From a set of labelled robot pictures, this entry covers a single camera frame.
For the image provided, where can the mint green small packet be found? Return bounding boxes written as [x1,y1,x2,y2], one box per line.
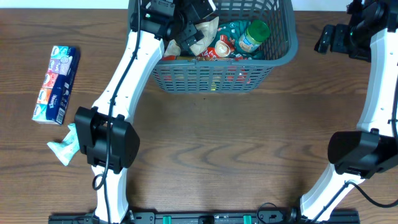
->
[47,123,80,166]

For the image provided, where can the grey plastic mesh basket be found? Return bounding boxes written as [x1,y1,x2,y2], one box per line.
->
[149,0,298,93]

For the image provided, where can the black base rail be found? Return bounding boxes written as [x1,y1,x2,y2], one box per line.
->
[48,208,361,224]

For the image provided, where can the green lid jar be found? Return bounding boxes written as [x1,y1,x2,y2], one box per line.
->
[238,20,271,53]

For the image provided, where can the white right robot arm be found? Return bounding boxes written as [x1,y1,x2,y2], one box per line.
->
[287,0,397,223]

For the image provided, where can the red spaghetti pack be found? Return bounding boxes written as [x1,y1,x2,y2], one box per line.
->
[162,55,251,86]

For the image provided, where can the beige paper pouch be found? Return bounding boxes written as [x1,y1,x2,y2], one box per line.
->
[163,17,219,57]

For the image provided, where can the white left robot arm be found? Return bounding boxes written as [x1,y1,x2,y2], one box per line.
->
[75,0,216,223]

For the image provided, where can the green coffee sachet bag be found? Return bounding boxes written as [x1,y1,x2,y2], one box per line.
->
[197,20,264,61]

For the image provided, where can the blue Kleenex tissue pack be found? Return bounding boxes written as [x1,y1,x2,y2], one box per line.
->
[32,45,80,125]

